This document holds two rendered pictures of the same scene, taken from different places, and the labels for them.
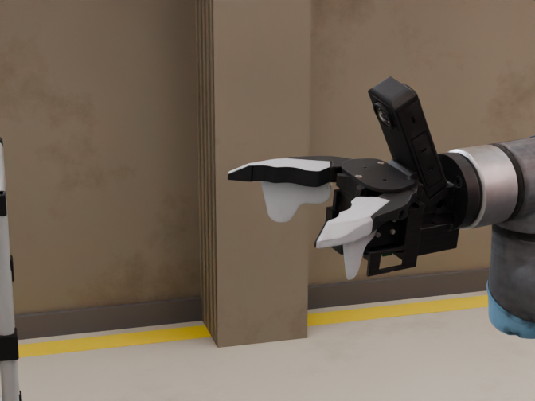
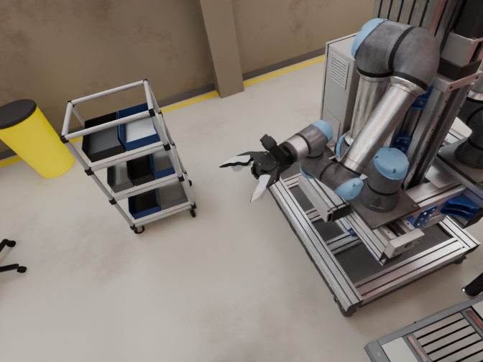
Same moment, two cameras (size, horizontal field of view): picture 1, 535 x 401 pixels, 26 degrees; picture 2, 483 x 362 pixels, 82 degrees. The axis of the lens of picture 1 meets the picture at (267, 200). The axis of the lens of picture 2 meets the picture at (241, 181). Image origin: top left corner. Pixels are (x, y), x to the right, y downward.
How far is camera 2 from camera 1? 51 cm
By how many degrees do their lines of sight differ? 31
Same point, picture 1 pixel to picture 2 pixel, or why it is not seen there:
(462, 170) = (291, 151)
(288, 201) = (238, 167)
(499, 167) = (302, 146)
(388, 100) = (267, 146)
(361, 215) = (262, 187)
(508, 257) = (305, 161)
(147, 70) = (183, 18)
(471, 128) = (283, 16)
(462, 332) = (285, 82)
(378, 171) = (265, 159)
